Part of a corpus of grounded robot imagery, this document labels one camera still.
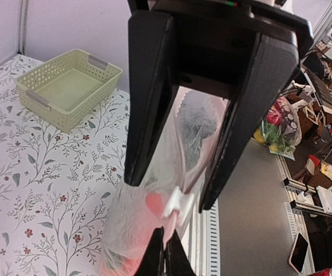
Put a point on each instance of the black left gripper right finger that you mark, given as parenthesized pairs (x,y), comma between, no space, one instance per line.
(176,261)

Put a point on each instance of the clear zip top bag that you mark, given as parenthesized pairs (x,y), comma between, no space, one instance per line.
(165,198)

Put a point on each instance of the front aluminium rail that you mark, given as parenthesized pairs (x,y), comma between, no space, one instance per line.
(204,242)

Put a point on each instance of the right aluminium frame post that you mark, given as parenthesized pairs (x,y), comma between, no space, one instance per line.
(22,26)

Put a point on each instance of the floral pattern table mat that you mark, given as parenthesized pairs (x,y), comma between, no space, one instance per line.
(55,188)

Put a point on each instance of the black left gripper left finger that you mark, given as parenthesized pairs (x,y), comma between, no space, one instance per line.
(152,263)

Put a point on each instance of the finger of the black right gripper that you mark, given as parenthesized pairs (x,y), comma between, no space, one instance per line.
(146,95)

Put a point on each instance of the red soda can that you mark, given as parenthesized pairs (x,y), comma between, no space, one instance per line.
(324,272)

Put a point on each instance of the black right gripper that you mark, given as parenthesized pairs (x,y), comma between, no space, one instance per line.
(212,46)

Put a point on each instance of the beige perforated plastic basket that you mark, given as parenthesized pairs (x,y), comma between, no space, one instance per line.
(63,90)

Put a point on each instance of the pink smartphone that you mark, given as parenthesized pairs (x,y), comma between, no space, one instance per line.
(298,253)

